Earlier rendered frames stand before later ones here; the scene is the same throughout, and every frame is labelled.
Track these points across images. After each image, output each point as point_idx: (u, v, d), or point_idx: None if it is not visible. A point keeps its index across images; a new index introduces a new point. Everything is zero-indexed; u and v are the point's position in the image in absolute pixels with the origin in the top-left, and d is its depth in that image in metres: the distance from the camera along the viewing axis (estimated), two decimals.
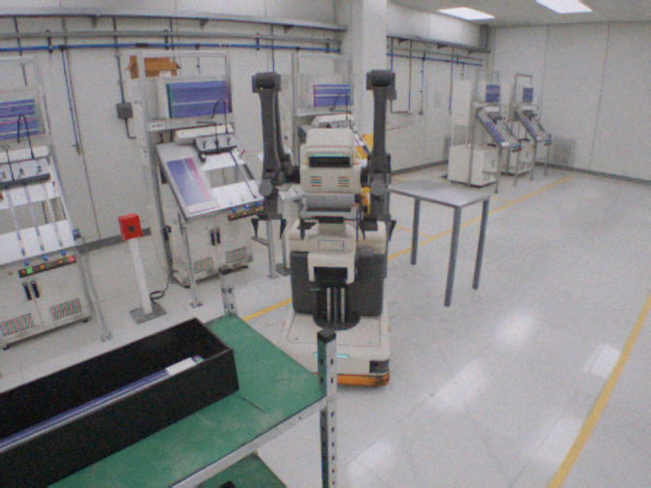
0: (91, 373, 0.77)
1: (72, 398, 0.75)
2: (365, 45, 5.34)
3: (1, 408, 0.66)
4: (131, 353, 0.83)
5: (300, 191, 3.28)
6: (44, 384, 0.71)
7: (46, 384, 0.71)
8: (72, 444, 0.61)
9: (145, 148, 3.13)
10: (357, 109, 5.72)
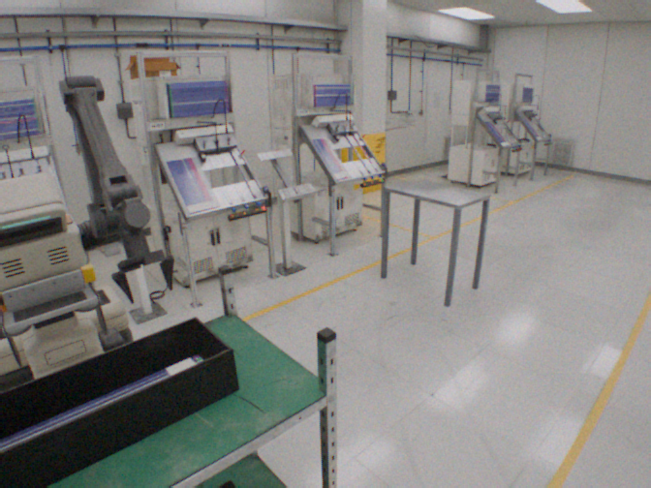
0: (91, 373, 0.77)
1: (72, 398, 0.75)
2: (365, 45, 5.34)
3: (1, 408, 0.66)
4: (131, 353, 0.83)
5: (300, 191, 3.28)
6: (44, 384, 0.71)
7: (46, 384, 0.71)
8: (72, 444, 0.61)
9: (145, 148, 3.13)
10: (357, 109, 5.72)
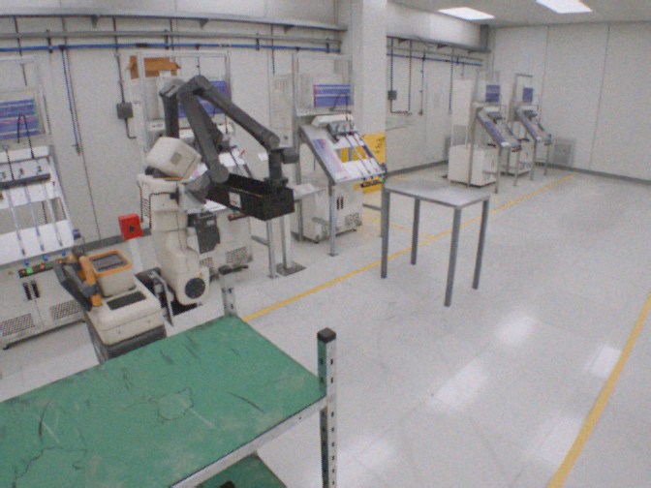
0: (227, 192, 1.92)
1: (233, 201, 1.90)
2: (365, 45, 5.34)
3: (247, 198, 1.79)
4: (217, 188, 1.98)
5: (300, 191, 3.28)
6: (235, 193, 1.84)
7: (236, 192, 1.85)
8: (264, 190, 1.97)
9: (145, 148, 3.13)
10: (357, 109, 5.72)
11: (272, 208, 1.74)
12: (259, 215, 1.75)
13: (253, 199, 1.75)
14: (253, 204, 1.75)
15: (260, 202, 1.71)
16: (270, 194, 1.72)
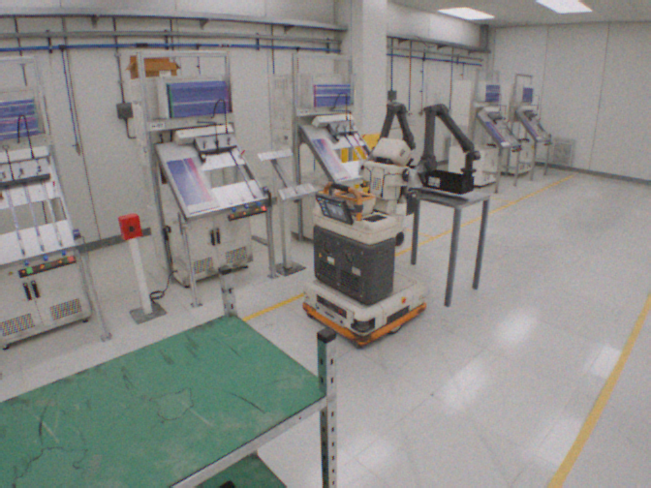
0: (426, 176, 2.96)
1: (431, 183, 2.94)
2: (365, 45, 5.34)
3: (447, 180, 2.83)
4: None
5: (300, 191, 3.28)
6: (436, 177, 2.89)
7: (436, 176, 2.89)
8: (448, 177, 3.01)
9: (145, 148, 3.13)
10: (357, 109, 5.72)
11: (465, 187, 2.78)
12: (456, 191, 2.78)
13: (452, 181, 2.79)
14: (452, 184, 2.79)
15: (459, 183, 2.75)
16: (465, 178, 2.75)
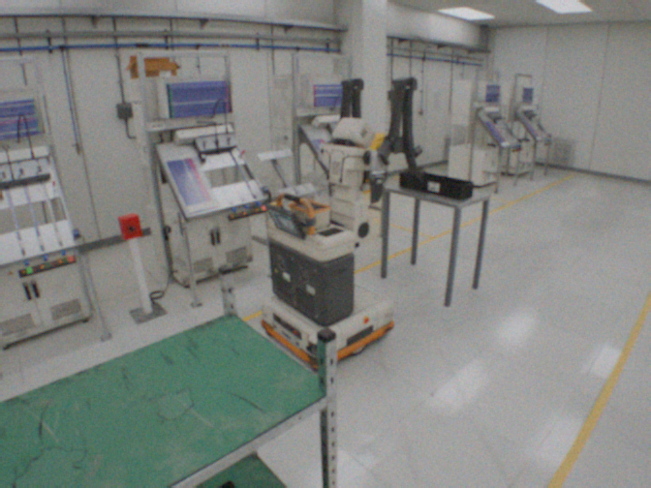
0: (425, 182, 2.98)
1: (431, 188, 2.96)
2: (365, 45, 5.34)
3: (446, 186, 2.85)
4: (416, 179, 3.04)
5: (300, 191, 3.28)
6: (436, 182, 2.90)
7: (435, 182, 2.91)
8: (447, 182, 3.02)
9: (145, 148, 3.13)
10: None
11: (464, 193, 2.79)
12: (455, 197, 2.80)
13: (452, 187, 2.80)
14: (452, 190, 2.81)
15: (459, 189, 2.76)
16: (464, 184, 2.77)
